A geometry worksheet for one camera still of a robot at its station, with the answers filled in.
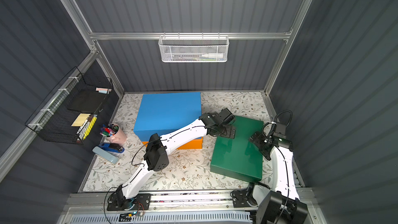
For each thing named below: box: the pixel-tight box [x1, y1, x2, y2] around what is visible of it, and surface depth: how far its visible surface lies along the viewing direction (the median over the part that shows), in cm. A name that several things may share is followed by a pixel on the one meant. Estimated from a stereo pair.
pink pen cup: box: [99, 122, 127, 145], surface depth 87 cm
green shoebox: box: [209, 117, 264, 183], surface depth 79 cm
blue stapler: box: [97, 142, 125, 153], surface depth 90 cm
